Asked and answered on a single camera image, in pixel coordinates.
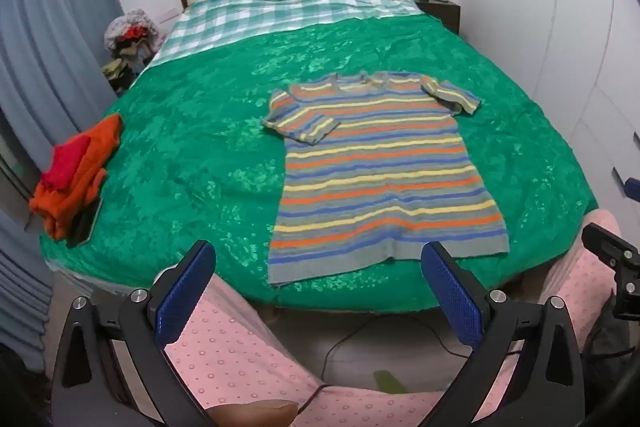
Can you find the black cable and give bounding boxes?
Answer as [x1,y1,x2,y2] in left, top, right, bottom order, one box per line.
[300,314,473,413]

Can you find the pink dotted pants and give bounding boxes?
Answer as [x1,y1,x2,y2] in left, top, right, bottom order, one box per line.
[160,207,623,427]

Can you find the pile of mixed clothes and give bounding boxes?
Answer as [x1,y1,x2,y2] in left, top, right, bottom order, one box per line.
[102,8,160,95]

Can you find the green checked bed sheet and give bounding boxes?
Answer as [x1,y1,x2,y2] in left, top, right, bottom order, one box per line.
[150,0,421,68]

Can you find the red cloth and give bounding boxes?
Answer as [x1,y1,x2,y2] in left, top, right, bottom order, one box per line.
[41,134,91,195]

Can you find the orange cloth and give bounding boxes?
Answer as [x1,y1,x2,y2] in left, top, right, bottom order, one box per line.
[28,113,124,242]

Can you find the dark cloth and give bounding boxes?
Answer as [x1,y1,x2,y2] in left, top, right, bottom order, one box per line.
[582,297,636,393]

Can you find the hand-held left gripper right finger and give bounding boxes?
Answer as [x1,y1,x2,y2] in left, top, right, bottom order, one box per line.
[421,241,586,427]

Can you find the green flat object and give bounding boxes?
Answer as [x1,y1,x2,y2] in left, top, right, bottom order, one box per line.
[372,370,408,393]

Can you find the person's left hand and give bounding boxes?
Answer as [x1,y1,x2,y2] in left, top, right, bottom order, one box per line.
[206,399,301,427]

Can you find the dark flat tablet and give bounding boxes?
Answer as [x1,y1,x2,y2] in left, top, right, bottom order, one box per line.
[66,196,104,249]

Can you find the white wardrobe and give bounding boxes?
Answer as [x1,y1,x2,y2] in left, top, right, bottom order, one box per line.
[452,0,640,238]

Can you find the green blanket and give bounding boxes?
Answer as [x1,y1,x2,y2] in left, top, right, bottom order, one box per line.
[39,14,600,314]

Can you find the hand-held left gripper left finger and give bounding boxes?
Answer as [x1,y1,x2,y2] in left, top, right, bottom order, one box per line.
[50,239,217,427]

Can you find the dark wooden nightstand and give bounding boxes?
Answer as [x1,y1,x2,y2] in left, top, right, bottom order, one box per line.
[410,0,462,35]

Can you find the striped knit shirt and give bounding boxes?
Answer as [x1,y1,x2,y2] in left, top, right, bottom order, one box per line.
[261,71,511,286]

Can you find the grey-blue curtain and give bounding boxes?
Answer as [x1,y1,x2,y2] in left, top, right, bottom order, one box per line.
[0,0,125,373]

